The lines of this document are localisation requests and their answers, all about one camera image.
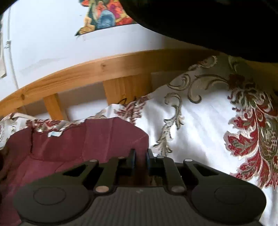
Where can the floral white bed cover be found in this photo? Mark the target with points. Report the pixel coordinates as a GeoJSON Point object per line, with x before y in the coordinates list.
{"type": "Point", "coordinates": [221, 112]}

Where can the colourful landscape wall drawing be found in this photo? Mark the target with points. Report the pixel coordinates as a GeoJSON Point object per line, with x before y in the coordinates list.
{"type": "Point", "coordinates": [103, 14]}

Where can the wooden bed frame rail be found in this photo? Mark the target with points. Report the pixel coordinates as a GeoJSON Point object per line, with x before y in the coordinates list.
{"type": "Point", "coordinates": [99, 70]}

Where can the maroon knit garment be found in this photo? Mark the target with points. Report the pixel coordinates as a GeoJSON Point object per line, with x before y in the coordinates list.
{"type": "Point", "coordinates": [29, 155]}

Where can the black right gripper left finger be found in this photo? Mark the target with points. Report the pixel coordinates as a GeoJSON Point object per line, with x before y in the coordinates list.
{"type": "Point", "coordinates": [117, 172]}

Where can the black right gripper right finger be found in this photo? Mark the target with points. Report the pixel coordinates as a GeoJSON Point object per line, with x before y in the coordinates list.
{"type": "Point", "coordinates": [165, 173]}

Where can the black puffy jacket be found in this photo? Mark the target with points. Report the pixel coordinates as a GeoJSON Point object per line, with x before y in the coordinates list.
{"type": "Point", "coordinates": [247, 29]}

